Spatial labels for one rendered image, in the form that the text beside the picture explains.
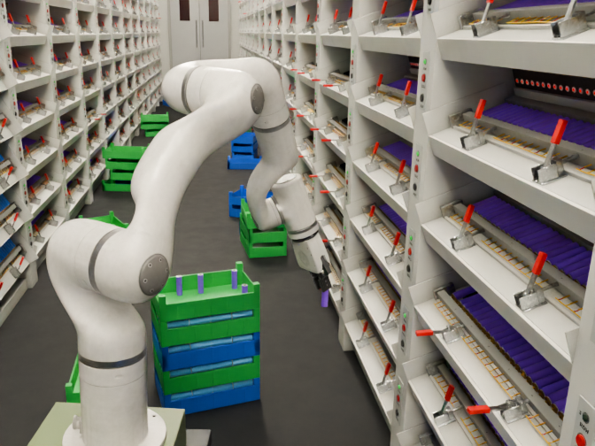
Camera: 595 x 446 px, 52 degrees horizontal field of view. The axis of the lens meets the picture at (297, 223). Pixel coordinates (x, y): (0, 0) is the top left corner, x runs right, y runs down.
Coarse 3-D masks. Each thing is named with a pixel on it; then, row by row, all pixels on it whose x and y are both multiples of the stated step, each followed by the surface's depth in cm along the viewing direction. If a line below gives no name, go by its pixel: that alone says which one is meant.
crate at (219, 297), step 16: (224, 272) 197; (240, 272) 198; (192, 288) 195; (208, 288) 196; (224, 288) 196; (240, 288) 196; (256, 288) 181; (160, 304) 172; (176, 304) 173; (192, 304) 175; (208, 304) 177; (224, 304) 179; (240, 304) 181; (256, 304) 183; (160, 320) 173
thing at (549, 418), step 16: (448, 304) 133; (448, 320) 130; (464, 320) 125; (480, 336) 118; (480, 352) 116; (496, 352) 112; (496, 368) 110; (512, 368) 107; (512, 384) 106; (528, 384) 102; (544, 416) 94; (560, 432) 90
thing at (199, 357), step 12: (156, 336) 187; (252, 336) 187; (156, 348) 188; (204, 348) 181; (216, 348) 182; (228, 348) 184; (240, 348) 185; (252, 348) 187; (168, 360) 177; (180, 360) 179; (192, 360) 180; (204, 360) 182; (216, 360) 183
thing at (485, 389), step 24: (408, 288) 140; (432, 288) 141; (456, 288) 142; (432, 312) 137; (432, 336) 133; (456, 360) 118; (480, 384) 110; (504, 384) 107; (504, 432) 99; (528, 432) 96
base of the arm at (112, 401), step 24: (144, 360) 110; (96, 384) 106; (120, 384) 106; (144, 384) 111; (96, 408) 107; (120, 408) 108; (144, 408) 113; (72, 432) 115; (96, 432) 109; (120, 432) 109; (144, 432) 114
